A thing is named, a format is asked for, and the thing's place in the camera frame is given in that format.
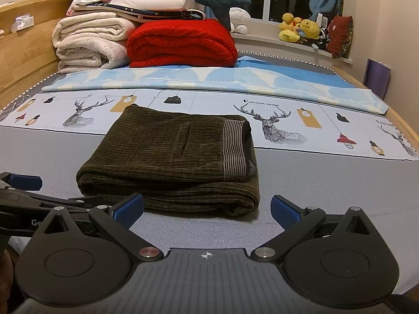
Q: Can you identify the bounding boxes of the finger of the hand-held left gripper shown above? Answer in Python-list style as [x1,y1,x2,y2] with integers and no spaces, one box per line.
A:
[0,172,43,192]
[67,195,101,209]

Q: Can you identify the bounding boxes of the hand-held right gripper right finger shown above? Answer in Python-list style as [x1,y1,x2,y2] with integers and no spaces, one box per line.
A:
[250,194,378,261]

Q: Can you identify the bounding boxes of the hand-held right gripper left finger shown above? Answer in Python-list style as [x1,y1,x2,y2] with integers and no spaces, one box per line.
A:
[42,193,165,262]

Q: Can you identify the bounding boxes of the brown corduroy pants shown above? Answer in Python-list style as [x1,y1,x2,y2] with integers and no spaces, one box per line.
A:
[76,104,261,217]

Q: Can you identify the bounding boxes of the grey bed mattress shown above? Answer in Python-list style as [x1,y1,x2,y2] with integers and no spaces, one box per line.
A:
[0,52,419,301]

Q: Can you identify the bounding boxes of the blue patterned blanket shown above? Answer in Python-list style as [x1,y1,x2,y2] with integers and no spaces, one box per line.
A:
[42,55,389,115]

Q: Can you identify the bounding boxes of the cream folded blanket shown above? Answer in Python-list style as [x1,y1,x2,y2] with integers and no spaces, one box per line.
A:
[52,12,138,74]

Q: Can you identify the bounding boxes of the clear plastic packet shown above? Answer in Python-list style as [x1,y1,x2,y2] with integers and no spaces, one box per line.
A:
[11,14,35,33]

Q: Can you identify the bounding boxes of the purple rolled mat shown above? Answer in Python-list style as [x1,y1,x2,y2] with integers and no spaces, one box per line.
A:
[363,58,392,100]

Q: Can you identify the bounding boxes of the white window sill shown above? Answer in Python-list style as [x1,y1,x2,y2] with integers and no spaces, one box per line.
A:
[231,31,354,65]

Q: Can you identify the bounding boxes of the red folded blanket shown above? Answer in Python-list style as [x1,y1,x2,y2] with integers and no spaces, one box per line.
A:
[126,19,238,69]

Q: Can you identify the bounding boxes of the striped plush toy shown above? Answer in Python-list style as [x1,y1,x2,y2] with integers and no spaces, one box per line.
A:
[318,28,332,50]

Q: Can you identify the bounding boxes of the red cushion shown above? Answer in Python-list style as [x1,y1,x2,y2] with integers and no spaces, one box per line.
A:
[327,15,354,59]

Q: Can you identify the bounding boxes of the large yellow bear plush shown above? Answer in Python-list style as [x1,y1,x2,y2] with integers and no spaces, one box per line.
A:
[299,20,321,39]

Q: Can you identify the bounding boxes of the navy star quilt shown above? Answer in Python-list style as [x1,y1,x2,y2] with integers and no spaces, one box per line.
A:
[70,3,207,24]

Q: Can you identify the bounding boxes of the white plush toy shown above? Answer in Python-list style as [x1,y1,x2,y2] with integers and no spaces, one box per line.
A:
[228,7,252,35]

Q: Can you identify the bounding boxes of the white folded blanket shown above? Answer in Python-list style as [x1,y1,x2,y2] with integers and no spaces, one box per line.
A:
[71,0,197,15]

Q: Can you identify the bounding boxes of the wooden bed frame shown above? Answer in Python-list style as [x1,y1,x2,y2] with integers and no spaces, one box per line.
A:
[0,0,419,144]

